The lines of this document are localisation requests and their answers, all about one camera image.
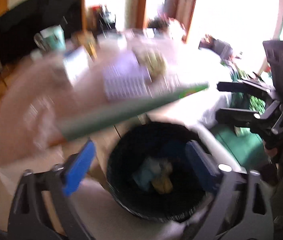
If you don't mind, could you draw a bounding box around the green foam bar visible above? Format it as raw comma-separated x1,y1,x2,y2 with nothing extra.
59,82,210,142

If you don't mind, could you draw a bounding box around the black coffee machine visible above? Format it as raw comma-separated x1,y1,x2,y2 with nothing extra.
88,5,117,30

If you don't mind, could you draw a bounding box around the clear plastic table cover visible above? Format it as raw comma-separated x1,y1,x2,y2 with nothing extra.
0,30,232,165

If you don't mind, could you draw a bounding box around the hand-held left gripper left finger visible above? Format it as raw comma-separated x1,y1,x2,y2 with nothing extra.
8,140,97,240

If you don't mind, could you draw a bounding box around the white flat box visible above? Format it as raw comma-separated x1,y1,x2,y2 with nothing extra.
63,46,93,85

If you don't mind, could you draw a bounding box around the crumpled beige tissue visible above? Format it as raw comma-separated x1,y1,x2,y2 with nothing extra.
151,161,174,194

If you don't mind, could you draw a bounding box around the black trash bin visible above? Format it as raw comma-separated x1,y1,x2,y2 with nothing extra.
107,121,219,223

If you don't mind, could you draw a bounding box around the teal patterned mug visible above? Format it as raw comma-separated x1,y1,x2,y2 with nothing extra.
35,25,67,53

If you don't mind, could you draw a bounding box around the black television screen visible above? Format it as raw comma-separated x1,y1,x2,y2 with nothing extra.
0,0,84,65

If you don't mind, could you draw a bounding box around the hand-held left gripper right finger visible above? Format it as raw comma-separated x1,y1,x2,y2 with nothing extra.
181,141,274,240

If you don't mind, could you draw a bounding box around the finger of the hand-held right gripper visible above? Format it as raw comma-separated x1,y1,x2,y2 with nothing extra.
216,107,269,133
217,80,279,100

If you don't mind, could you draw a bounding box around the brown cardboard box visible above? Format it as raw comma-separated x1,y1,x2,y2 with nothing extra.
80,31,98,58

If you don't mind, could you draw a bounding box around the yellow green wrapper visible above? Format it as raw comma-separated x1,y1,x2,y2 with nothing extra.
135,47,167,79

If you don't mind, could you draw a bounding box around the dark bag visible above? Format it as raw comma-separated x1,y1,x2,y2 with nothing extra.
199,36,234,60

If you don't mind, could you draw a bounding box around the white blue medicine box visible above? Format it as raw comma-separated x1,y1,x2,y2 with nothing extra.
133,157,162,190

